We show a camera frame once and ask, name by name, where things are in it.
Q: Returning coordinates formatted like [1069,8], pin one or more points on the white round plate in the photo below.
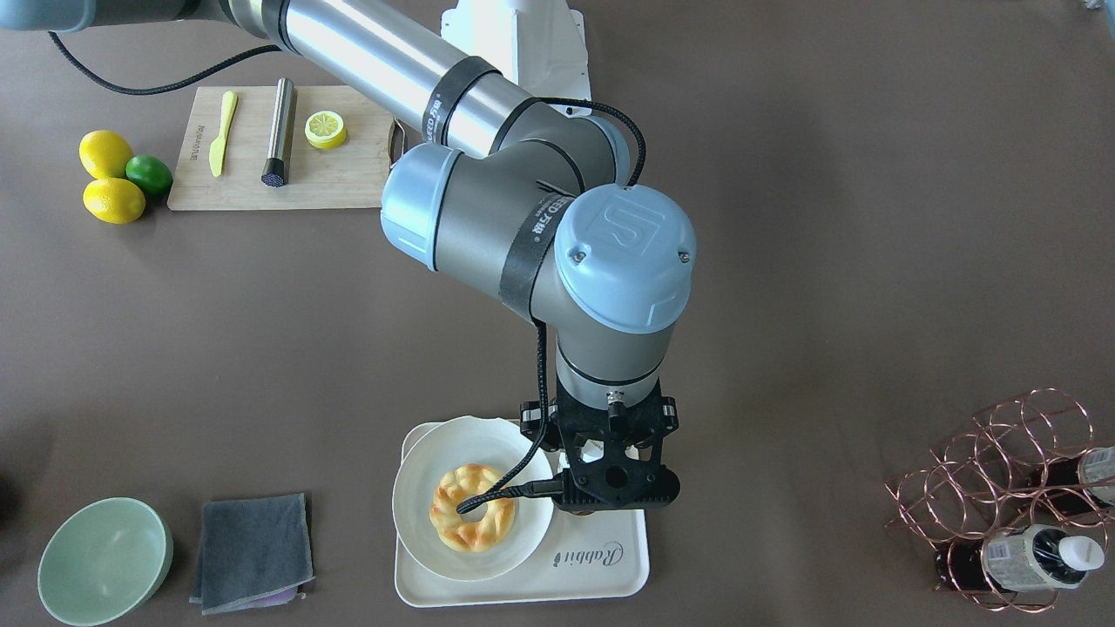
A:
[488,441]

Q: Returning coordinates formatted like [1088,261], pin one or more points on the half lemon slice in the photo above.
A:
[325,130]

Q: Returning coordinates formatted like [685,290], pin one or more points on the yellow lemon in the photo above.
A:
[105,154]
[114,200]

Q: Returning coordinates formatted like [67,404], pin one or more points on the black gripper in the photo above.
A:
[667,413]

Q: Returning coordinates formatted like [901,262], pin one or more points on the cream serving tray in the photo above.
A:
[580,557]

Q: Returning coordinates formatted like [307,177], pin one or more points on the tea bottle far corner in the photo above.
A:
[1082,484]

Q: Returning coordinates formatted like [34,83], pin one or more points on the green lime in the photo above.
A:
[150,174]

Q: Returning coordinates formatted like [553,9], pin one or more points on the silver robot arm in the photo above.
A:
[513,198]

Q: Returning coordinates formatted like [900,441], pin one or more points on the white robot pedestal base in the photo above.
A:
[539,45]

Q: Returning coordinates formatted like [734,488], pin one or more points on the yellow lemon upper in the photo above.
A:
[105,154]

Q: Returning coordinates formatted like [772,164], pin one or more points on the copper wire bottle rack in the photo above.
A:
[977,483]

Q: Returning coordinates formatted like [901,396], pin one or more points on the tea bottle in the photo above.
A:
[1034,558]
[579,497]

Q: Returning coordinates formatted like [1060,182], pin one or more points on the braided ring bread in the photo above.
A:
[477,536]

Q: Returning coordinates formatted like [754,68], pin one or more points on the yellow lemon lower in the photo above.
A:
[114,200]

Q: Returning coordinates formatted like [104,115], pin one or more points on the wooden cutting board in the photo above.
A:
[351,176]

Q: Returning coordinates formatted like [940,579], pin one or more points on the mint green bowl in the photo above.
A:
[104,561]

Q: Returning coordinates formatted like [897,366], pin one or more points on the steel muddler bar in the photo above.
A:
[276,165]

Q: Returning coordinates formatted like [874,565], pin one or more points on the grey folded cloth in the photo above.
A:
[253,553]

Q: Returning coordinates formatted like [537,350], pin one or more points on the yellow plastic knife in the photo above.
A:
[217,149]

